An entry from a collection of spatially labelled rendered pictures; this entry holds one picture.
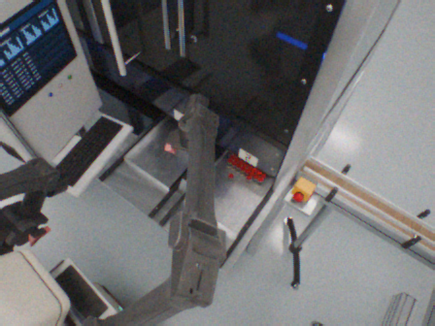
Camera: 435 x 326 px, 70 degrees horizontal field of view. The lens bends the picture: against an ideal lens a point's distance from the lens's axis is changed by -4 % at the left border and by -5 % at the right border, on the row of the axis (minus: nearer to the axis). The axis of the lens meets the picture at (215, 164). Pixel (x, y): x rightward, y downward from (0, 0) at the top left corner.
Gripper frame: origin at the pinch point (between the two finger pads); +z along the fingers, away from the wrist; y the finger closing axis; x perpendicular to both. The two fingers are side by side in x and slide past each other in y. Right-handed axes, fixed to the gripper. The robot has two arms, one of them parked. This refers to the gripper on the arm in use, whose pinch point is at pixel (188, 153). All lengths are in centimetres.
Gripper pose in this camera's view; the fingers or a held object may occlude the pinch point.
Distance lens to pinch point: 108.2
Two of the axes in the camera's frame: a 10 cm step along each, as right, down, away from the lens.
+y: -9.8, -1.9, 0.2
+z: -0.6, 4.1, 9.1
